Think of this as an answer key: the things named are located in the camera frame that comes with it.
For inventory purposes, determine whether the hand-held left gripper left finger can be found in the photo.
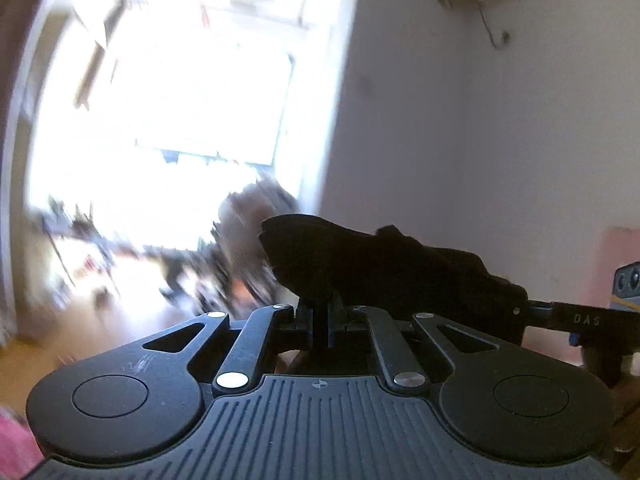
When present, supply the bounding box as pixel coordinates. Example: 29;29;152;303
142;303;317;397

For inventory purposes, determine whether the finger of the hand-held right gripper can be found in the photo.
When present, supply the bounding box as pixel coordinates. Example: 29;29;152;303
514;300;554;347

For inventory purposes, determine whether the person's right forearm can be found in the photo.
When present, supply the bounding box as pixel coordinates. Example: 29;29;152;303
606;379;640;462

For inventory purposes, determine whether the air conditioner cable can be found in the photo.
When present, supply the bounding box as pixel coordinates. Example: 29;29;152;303
476;0;514;52

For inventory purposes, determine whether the wheelchair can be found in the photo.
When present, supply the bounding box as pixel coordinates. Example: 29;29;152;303
159;179;302;312

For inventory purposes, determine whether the black printed t-shirt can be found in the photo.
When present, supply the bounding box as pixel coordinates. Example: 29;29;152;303
258;213;529;352

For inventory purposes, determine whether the pink floral blanket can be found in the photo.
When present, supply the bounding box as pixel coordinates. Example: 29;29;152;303
0;404;44;479

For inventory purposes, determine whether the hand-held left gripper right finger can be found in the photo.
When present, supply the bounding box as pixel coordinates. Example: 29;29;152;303
326;304;501;397

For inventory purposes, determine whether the grey curtain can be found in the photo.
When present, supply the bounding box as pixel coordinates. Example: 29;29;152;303
0;0;62;313

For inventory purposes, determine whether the beige towel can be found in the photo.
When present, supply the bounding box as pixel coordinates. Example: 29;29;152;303
216;181;282;272

